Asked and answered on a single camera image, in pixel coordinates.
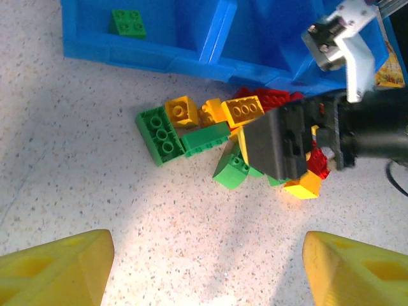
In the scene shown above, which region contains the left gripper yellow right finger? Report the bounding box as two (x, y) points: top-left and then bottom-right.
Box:
(302, 231), (408, 306)

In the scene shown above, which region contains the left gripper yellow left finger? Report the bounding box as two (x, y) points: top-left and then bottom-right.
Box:
(0, 228), (115, 306)

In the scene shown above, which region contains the green two-by-two lego brick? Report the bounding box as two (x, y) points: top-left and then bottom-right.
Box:
(108, 9), (147, 40)

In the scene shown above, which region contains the yellow long lego brick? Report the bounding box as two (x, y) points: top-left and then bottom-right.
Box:
(221, 94), (265, 128)

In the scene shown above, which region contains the green curved lego brick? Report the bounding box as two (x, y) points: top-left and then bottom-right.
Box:
(212, 152), (251, 191)

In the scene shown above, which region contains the yellow snack bag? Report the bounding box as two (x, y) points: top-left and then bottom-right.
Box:
(374, 40), (407, 89)

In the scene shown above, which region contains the green sloped long lego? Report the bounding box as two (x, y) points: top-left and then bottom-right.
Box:
(180, 121), (232, 159)

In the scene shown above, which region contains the yellow small sloped lego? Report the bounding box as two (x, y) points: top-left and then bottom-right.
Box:
(164, 95), (200, 130)

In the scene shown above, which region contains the green long lego brick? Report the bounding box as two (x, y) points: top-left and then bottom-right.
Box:
(134, 105), (186, 167)

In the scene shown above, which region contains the blue three-compartment plastic bin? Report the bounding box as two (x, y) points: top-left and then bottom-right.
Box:
(60, 0), (398, 96)

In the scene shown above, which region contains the thin black cable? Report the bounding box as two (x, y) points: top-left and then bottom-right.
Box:
(386, 160), (408, 196)

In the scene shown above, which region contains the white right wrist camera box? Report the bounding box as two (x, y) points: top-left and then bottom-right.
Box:
(301, 0), (388, 103)

